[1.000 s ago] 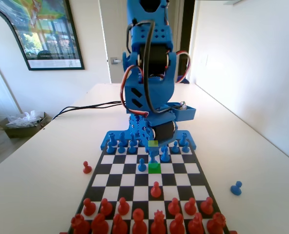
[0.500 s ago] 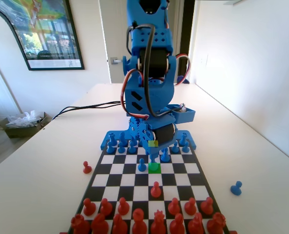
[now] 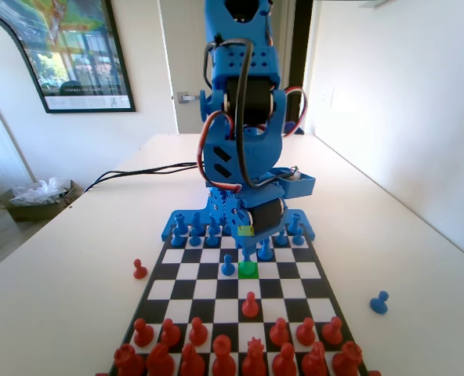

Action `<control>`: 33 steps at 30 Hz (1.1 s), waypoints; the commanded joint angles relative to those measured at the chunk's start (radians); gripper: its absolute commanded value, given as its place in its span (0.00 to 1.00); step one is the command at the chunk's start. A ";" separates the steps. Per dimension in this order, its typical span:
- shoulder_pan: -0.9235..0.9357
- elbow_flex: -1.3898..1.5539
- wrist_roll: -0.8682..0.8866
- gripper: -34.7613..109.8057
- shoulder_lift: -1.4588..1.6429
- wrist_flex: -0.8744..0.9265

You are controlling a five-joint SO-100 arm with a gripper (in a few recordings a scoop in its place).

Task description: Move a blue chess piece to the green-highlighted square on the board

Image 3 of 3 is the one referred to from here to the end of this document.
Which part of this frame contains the red chess rook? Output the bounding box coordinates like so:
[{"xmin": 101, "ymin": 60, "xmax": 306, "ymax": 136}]
[
  {"xmin": 331, "ymin": 340, "xmax": 364, "ymax": 376},
  {"xmin": 113, "ymin": 343, "xmax": 146, "ymax": 376}
]

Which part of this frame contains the framed wall poster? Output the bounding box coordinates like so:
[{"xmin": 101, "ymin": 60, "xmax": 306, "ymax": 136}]
[{"xmin": 0, "ymin": 0, "xmax": 137, "ymax": 114}]

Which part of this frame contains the red chess queen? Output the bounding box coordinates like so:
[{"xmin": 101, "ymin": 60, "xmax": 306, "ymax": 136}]
[{"xmin": 241, "ymin": 338, "xmax": 268, "ymax": 376}]

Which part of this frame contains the black and white chessboard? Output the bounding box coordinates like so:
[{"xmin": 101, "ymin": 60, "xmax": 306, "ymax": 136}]
[{"xmin": 108, "ymin": 226, "xmax": 370, "ymax": 376}]

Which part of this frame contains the red base plate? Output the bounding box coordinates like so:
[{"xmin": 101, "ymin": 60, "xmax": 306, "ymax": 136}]
[{"xmin": 94, "ymin": 369, "xmax": 382, "ymax": 376}]

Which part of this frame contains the black camera cable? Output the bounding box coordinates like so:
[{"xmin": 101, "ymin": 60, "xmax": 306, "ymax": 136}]
[{"xmin": 202, "ymin": 38, "xmax": 274, "ymax": 191}]

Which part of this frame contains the red white servo wire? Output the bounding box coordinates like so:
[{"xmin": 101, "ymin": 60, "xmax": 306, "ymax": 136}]
[{"xmin": 198, "ymin": 86, "xmax": 310, "ymax": 193}]

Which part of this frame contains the red chess pawn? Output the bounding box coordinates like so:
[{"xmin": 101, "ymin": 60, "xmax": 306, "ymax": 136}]
[
  {"xmin": 160, "ymin": 318, "xmax": 182, "ymax": 348},
  {"xmin": 295, "ymin": 316, "xmax": 317, "ymax": 346},
  {"xmin": 321, "ymin": 316, "xmax": 344, "ymax": 345},
  {"xmin": 132, "ymin": 317, "xmax": 155, "ymax": 348},
  {"xmin": 187, "ymin": 316, "xmax": 209, "ymax": 346},
  {"xmin": 269, "ymin": 316, "xmax": 291, "ymax": 345},
  {"xmin": 241, "ymin": 291, "xmax": 260, "ymax": 319},
  {"xmin": 132, "ymin": 258, "xmax": 148, "ymax": 280}
]

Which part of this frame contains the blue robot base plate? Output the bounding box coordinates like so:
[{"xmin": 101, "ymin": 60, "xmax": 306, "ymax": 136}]
[{"xmin": 160, "ymin": 199, "xmax": 317, "ymax": 242}]

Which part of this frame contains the blue gripper camera housing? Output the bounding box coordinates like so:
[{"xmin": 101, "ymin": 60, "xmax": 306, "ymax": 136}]
[{"xmin": 273, "ymin": 167, "xmax": 317, "ymax": 199}]

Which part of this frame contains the clear plastic wrap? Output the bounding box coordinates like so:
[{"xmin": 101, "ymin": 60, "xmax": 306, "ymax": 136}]
[{"xmin": 9, "ymin": 176, "xmax": 71, "ymax": 207}]

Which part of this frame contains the cardboard box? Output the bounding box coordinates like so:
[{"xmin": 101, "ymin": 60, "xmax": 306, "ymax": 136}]
[{"xmin": 0, "ymin": 179, "xmax": 85, "ymax": 223}]

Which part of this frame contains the white arched panel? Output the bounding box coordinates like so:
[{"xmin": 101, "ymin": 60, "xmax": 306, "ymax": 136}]
[{"xmin": 0, "ymin": 14, "xmax": 47, "ymax": 275}]

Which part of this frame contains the blue queen piece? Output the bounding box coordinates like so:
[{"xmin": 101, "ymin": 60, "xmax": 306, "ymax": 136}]
[{"xmin": 239, "ymin": 250, "xmax": 257, "ymax": 278}]

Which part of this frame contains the red chess bishop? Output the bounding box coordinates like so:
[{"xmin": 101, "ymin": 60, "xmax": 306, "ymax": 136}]
[
  {"xmin": 179, "ymin": 343, "xmax": 207, "ymax": 376},
  {"xmin": 271, "ymin": 342, "xmax": 298, "ymax": 376}
]

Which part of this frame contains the red chess knight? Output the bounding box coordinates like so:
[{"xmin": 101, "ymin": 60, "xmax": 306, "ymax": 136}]
[
  {"xmin": 145, "ymin": 342, "xmax": 176, "ymax": 376},
  {"xmin": 300, "ymin": 341, "xmax": 329, "ymax": 376}
]

